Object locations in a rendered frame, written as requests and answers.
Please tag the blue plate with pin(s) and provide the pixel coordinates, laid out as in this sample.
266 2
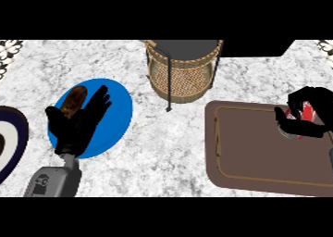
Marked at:
113 120

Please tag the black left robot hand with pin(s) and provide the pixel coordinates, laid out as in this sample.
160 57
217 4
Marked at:
79 123

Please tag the red and white can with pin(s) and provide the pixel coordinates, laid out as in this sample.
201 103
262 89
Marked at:
306 115

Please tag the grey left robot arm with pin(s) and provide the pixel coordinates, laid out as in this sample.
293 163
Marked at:
55 179

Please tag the brown oblong potato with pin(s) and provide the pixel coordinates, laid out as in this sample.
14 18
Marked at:
74 100

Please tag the black appliance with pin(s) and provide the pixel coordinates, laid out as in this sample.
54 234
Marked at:
254 47

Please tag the brown tray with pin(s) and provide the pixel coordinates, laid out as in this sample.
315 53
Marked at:
265 151

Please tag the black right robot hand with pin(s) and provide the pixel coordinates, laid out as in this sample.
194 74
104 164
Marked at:
310 125

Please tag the wicker tiered basket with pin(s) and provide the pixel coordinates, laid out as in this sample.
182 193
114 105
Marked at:
183 71

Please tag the navy and white plate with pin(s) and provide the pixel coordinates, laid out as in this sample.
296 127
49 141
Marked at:
8 145

